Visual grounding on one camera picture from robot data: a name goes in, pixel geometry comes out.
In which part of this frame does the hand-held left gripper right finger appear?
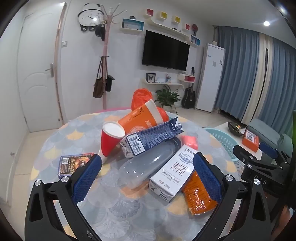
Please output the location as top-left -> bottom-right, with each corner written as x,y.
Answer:
193,153 -> 271,241

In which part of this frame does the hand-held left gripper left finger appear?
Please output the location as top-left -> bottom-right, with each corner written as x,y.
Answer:
25,153 -> 109,241

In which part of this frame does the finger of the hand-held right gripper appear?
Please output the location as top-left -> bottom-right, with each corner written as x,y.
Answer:
232,144 -> 284,172
258,142 -> 294,167

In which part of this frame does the dark card box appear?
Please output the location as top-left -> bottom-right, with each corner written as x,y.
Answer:
57,153 -> 95,178

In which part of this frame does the orange snack packet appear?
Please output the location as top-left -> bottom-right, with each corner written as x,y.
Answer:
181,171 -> 219,216

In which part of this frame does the pink packet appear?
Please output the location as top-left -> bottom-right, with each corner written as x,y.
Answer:
181,135 -> 199,151

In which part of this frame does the red paper cup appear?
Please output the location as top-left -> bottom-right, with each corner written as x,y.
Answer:
99,121 -> 126,164

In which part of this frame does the clear plastic bottle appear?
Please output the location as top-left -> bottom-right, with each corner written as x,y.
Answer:
119,136 -> 182,189

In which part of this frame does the blue and white milk carton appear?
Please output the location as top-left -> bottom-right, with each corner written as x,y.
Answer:
120,117 -> 184,158

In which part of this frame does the large orange paper cup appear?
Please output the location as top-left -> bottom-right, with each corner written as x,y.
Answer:
118,99 -> 163,136

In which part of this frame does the orange plastic bag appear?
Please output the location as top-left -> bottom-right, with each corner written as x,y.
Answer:
131,88 -> 169,123

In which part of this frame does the orange cardboard box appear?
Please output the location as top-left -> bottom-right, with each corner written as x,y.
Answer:
242,130 -> 260,152

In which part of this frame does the grey blue sofa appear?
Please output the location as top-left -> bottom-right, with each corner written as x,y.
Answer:
245,118 -> 294,158

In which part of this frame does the dark bowl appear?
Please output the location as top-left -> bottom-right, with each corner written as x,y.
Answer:
228,121 -> 245,135

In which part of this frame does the white coffee table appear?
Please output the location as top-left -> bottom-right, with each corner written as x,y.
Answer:
215,122 -> 262,160

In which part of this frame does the blue curtain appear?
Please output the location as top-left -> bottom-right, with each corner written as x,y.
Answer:
254,38 -> 296,139
214,25 -> 259,121

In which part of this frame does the cream sheer curtain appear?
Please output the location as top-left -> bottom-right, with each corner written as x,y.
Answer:
240,32 -> 273,126

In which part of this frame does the black guitar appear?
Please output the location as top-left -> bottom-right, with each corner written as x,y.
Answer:
182,82 -> 196,108

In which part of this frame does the white standing air conditioner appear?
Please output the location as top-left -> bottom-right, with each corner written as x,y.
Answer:
196,43 -> 226,113

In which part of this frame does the brown tote bag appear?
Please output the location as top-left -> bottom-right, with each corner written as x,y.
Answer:
93,57 -> 104,98

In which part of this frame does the green potted plant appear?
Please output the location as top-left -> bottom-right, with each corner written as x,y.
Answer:
154,85 -> 181,114

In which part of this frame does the small black bag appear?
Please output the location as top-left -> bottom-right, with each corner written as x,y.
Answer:
105,75 -> 115,92

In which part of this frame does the red and white drawer box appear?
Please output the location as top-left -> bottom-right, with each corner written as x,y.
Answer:
178,73 -> 196,84

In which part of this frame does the white door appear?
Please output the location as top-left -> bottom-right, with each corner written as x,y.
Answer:
17,13 -> 63,132

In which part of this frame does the white floating shelf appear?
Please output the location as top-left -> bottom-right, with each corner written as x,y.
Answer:
142,77 -> 184,91

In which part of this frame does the pink coat rack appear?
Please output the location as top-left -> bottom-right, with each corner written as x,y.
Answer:
99,2 -> 123,110

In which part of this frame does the black cap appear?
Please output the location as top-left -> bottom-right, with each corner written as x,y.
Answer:
95,23 -> 105,42

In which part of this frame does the black wall television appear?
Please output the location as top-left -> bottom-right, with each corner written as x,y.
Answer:
142,30 -> 190,71

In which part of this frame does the curved white wall shelf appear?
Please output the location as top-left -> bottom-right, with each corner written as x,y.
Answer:
149,18 -> 192,42

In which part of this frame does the blue and white wall shelf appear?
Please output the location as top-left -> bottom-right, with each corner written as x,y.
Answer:
120,19 -> 145,33

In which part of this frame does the panda wall clock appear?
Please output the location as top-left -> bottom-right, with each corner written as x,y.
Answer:
77,3 -> 104,32

